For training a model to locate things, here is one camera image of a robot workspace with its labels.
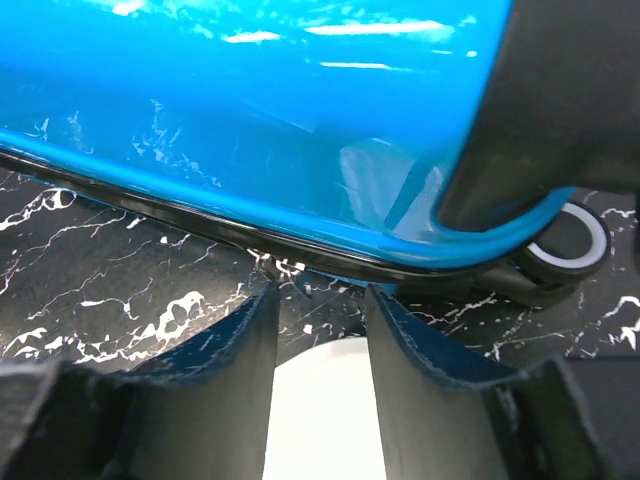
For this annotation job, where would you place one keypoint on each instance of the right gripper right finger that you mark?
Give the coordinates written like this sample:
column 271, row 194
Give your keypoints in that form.
column 446, row 412

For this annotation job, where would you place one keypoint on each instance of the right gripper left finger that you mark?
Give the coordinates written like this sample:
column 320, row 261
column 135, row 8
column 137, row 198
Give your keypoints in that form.
column 197, row 411

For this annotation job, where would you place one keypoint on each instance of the blue fish-print suitcase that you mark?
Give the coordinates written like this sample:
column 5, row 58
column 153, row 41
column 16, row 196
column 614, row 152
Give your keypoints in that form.
column 428, row 146

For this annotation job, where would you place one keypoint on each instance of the white plastic basin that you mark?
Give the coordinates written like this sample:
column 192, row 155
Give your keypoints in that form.
column 323, row 420

